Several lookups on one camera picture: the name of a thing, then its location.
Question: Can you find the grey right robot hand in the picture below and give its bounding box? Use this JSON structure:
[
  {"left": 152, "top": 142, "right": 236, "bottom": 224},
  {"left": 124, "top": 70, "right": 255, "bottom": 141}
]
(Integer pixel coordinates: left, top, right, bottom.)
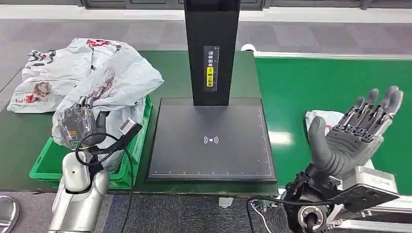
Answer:
[{"left": 307, "top": 85, "right": 404, "bottom": 178}]

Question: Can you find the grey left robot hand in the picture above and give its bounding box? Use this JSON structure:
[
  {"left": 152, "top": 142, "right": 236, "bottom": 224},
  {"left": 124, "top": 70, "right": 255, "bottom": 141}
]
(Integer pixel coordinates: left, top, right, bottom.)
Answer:
[{"left": 57, "top": 96, "right": 111, "bottom": 149}]

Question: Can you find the grey parcel bag brown print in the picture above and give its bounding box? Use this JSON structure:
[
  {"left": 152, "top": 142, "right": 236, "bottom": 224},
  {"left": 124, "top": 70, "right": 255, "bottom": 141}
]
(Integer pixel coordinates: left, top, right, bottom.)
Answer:
[{"left": 51, "top": 42, "right": 165, "bottom": 174}]

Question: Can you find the small white parcel bag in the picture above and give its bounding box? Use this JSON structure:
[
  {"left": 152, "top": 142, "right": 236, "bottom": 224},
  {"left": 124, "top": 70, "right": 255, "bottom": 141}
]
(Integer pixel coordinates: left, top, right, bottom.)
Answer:
[{"left": 305, "top": 110, "right": 376, "bottom": 169}]

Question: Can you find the green plastic crate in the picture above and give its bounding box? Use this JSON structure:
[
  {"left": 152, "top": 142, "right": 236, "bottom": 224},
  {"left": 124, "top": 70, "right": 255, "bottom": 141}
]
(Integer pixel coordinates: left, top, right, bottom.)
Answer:
[{"left": 29, "top": 95, "right": 154, "bottom": 190}]

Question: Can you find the white parcel bag black print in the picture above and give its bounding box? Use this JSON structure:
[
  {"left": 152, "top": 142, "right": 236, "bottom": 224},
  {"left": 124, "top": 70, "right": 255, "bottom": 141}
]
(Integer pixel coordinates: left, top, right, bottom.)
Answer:
[{"left": 7, "top": 48, "right": 94, "bottom": 114}]

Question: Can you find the green conveyor belt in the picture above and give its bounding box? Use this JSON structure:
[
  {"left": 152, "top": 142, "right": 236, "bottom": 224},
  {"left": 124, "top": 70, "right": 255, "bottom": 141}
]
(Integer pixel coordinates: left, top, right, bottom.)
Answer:
[{"left": 254, "top": 57, "right": 412, "bottom": 196}]

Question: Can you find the white parcel bag red print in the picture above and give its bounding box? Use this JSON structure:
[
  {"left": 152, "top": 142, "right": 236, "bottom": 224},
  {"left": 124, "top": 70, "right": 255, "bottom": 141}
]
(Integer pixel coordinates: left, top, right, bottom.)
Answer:
[{"left": 69, "top": 38, "right": 126, "bottom": 70}]

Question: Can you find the shiny silver round object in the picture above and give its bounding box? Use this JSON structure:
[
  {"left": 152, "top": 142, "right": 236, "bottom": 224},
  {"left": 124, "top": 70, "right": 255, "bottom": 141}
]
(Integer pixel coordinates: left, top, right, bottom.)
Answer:
[{"left": 0, "top": 195, "right": 20, "bottom": 233}]

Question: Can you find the white table foot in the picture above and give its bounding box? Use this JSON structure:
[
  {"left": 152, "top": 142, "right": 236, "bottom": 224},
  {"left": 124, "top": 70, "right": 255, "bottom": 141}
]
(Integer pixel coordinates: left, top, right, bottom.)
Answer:
[{"left": 219, "top": 197, "right": 235, "bottom": 209}]

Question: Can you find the black scanner stand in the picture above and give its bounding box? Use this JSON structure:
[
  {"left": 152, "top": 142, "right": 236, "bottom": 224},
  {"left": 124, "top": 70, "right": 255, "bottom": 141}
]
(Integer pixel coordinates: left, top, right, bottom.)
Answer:
[{"left": 147, "top": 0, "right": 278, "bottom": 184}]

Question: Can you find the black and yellow label sticker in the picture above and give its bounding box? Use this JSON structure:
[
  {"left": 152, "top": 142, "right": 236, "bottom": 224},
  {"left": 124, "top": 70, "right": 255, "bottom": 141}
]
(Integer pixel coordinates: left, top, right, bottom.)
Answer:
[{"left": 203, "top": 45, "right": 220, "bottom": 93}]

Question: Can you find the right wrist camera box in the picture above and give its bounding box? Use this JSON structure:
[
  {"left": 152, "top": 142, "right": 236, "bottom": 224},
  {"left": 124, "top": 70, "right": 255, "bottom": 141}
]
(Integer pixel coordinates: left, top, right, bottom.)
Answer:
[{"left": 334, "top": 166, "right": 400, "bottom": 213}]

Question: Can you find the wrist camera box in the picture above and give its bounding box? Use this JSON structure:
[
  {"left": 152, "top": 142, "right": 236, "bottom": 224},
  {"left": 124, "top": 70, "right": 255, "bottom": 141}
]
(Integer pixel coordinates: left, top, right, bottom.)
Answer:
[
  {"left": 118, "top": 118, "right": 143, "bottom": 136},
  {"left": 334, "top": 166, "right": 400, "bottom": 213}
]

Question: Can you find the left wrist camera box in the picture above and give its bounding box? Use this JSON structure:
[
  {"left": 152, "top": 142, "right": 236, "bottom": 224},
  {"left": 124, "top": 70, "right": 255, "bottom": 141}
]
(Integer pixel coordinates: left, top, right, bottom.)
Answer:
[{"left": 118, "top": 118, "right": 143, "bottom": 136}]

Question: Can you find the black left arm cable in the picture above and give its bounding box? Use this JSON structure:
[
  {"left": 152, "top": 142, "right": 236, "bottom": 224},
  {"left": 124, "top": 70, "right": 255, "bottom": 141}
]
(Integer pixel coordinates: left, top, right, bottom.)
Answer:
[{"left": 75, "top": 132, "right": 135, "bottom": 233}]

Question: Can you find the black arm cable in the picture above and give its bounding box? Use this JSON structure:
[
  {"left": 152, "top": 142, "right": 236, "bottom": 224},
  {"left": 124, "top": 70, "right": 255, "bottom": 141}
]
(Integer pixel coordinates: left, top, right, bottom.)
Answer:
[
  {"left": 75, "top": 132, "right": 135, "bottom": 233},
  {"left": 246, "top": 195, "right": 342, "bottom": 233}
]

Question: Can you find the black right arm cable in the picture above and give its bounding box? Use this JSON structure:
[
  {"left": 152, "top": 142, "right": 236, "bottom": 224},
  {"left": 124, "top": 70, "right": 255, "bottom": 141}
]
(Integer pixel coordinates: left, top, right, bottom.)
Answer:
[{"left": 246, "top": 195, "right": 342, "bottom": 233}]

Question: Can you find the aluminium conveyor frame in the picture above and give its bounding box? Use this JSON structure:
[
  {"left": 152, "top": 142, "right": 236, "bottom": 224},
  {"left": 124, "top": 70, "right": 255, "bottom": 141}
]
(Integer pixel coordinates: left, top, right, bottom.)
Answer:
[{"left": 249, "top": 51, "right": 412, "bottom": 233}]

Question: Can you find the thin white cable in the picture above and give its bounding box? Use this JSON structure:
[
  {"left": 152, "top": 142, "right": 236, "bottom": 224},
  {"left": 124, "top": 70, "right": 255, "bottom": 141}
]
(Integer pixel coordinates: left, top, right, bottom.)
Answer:
[{"left": 249, "top": 199, "right": 273, "bottom": 233}]

